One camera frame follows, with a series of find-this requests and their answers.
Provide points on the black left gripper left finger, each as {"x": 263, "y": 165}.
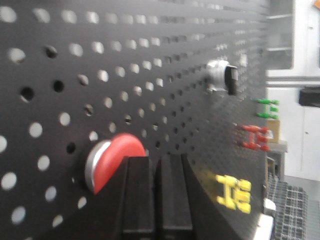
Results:
{"x": 132, "y": 199}

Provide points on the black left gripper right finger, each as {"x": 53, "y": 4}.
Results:
{"x": 183, "y": 210}

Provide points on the upper red push button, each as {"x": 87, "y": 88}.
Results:
{"x": 106, "y": 156}

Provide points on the yellow peg clip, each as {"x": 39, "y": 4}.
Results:
{"x": 236, "y": 193}

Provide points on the red peg clip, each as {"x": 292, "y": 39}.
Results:
{"x": 257, "y": 137}

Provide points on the green peg clip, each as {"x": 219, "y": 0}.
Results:
{"x": 269, "y": 108}

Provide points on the black perforated pegboard panel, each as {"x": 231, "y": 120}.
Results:
{"x": 76, "y": 72}

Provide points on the black rotary selector switch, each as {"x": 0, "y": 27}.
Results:
{"x": 222, "y": 77}

